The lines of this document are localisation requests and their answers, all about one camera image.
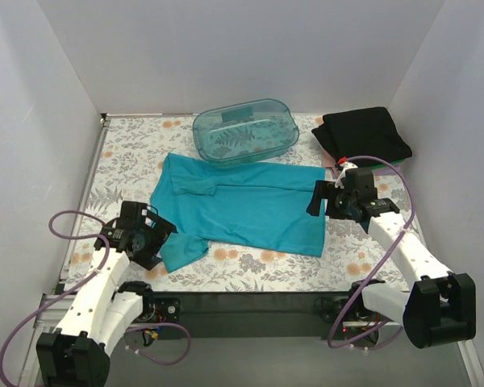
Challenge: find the teal transparent plastic basket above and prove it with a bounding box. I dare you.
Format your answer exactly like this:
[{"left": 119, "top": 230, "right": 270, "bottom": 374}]
[{"left": 192, "top": 98, "right": 299, "bottom": 167}]

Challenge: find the green folded t-shirt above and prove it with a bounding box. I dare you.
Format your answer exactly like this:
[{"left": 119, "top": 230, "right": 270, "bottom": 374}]
[{"left": 384, "top": 160, "right": 404, "bottom": 168}]

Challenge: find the floral patterned table mat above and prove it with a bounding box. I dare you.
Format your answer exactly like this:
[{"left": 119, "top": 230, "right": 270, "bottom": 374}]
[{"left": 62, "top": 113, "right": 436, "bottom": 293}]

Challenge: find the aluminium frame rail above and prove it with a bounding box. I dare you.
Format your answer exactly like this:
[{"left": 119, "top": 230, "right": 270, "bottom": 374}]
[{"left": 35, "top": 293, "right": 77, "bottom": 327}]

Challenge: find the pink folded t-shirt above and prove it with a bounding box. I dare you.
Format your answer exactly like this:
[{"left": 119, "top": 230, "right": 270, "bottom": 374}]
[{"left": 321, "top": 149, "right": 339, "bottom": 169}]

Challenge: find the teal t-shirt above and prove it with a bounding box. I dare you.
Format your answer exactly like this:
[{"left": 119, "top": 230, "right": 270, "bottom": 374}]
[{"left": 150, "top": 153, "right": 326, "bottom": 273}]

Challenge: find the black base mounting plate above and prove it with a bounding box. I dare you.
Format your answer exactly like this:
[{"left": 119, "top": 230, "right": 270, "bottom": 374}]
[{"left": 108, "top": 290, "right": 396, "bottom": 342}]

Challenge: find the lavender folded t-shirt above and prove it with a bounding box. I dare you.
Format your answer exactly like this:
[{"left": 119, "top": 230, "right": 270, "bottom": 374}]
[{"left": 331, "top": 163, "right": 401, "bottom": 178}]

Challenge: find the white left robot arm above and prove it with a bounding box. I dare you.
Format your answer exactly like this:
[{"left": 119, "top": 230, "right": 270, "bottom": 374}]
[{"left": 36, "top": 201, "right": 178, "bottom": 386}]

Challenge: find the black folded t-shirt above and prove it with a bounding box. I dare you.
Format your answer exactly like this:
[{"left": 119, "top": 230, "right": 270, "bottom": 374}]
[{"left": 312, "top": 106, "right": 413, "bottom": 161}]

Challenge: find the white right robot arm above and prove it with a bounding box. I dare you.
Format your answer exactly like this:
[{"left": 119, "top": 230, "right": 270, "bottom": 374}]
[{"left": 307, "top": 162, "right": 476, "bottom": 348}]

